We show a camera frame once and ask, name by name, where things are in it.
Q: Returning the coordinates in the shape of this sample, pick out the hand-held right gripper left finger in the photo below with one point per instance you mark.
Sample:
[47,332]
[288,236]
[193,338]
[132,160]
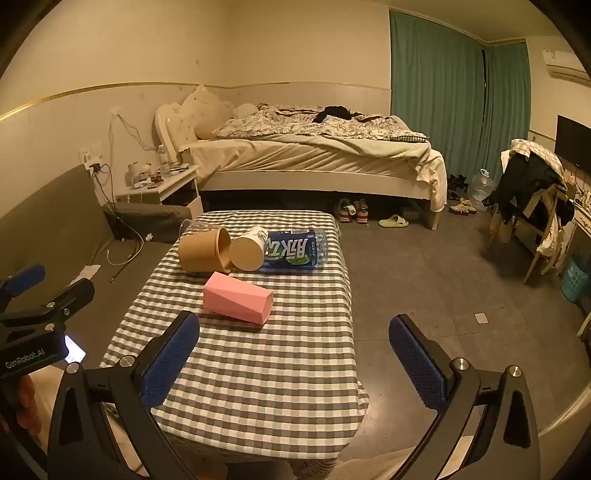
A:
[171,364]

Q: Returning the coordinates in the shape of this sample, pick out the wall power socket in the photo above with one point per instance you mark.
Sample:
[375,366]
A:
[90,154]

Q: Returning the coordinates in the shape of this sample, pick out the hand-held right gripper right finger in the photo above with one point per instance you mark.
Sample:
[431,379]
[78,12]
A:
[418,364]

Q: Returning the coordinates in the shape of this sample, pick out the checked shirt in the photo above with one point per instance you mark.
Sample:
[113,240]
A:
[542,154]

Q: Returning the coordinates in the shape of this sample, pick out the white paper scrap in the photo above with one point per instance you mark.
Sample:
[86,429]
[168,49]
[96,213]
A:
[482,318]

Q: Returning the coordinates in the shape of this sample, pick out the wooden chair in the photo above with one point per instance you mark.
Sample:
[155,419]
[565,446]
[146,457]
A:
[540,240]

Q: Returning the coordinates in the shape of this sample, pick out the grey sneaker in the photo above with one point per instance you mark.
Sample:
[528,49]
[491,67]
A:
[361,212]
[344,211]

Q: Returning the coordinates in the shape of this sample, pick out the small clear water bottle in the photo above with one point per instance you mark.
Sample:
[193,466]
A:
[161,156]

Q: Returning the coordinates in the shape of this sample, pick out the bed with beige sheet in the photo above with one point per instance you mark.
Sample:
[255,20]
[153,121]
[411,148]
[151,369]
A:
[323,159]

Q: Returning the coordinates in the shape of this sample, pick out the brown paper cup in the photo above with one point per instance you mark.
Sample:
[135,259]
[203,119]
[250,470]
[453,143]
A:
[201,251]

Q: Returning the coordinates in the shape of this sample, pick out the dark jacket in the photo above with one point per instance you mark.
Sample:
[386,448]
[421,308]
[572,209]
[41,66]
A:
[521,184]

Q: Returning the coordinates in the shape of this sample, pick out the narrow green curtain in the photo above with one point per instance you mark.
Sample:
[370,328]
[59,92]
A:
[508,101]

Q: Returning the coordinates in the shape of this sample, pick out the white air conditioner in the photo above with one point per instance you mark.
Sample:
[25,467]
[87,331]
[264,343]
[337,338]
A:
[565,64]

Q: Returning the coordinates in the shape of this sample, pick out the cream tufted pillow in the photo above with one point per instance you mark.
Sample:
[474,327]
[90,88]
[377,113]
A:
[205,113]

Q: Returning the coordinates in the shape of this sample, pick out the white paper cup green print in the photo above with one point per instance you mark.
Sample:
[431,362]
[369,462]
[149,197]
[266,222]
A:
[249,249]

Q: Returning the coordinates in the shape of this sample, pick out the white tufted headboard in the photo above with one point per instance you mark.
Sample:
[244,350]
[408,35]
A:
[167,124]

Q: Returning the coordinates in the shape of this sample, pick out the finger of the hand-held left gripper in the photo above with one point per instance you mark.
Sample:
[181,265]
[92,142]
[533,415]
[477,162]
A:
[25,279]
[69,295]

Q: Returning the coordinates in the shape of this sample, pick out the white nightstand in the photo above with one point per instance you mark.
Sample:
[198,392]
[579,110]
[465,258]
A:
[171,187]

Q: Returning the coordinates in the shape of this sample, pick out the pair of dark shoes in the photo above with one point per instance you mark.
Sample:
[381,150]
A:
[458,184]

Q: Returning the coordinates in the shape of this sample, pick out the grey white checked tablecloth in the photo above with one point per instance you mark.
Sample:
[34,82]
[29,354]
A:
[277,369]

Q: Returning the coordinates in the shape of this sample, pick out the pink faceted cup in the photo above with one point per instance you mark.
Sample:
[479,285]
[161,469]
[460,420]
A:
[240,299]

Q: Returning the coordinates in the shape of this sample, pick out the patterned quilt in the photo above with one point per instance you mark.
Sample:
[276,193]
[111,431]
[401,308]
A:
[295,122]

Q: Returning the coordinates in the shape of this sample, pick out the person's left hand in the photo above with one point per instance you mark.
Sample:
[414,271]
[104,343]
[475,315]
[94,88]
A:
[28,401]

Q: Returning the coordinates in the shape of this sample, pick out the pair of white shoes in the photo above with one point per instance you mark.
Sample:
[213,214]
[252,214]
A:
[464,207]

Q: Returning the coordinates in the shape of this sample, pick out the teal laundry basket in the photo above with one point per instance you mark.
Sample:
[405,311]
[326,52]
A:
[575,279]

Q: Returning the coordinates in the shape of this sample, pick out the green slipper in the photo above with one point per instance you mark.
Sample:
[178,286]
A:
[393,222]

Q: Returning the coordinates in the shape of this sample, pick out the white pillow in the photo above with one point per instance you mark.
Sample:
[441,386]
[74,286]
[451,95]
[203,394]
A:
[245,112]

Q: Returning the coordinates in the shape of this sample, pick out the large clear water jug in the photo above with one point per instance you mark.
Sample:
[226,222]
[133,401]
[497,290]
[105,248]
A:
[484,191]

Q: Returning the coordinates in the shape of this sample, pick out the white tissue roll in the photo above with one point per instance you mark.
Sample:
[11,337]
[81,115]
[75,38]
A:
[135,170]

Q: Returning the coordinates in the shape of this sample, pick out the wide green curtain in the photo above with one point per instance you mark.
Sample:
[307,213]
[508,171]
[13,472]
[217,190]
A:
[434,74]

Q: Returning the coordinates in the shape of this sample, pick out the clear empty plastic bottle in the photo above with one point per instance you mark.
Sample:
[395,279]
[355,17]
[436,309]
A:
[198,227]

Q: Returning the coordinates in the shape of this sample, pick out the black television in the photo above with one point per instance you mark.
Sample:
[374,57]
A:
[572,141]

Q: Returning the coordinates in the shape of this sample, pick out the black garment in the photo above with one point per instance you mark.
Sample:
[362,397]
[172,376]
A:
[337,114]

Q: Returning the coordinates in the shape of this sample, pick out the blue label water bottle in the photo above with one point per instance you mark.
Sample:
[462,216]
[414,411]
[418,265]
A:
[295,251]

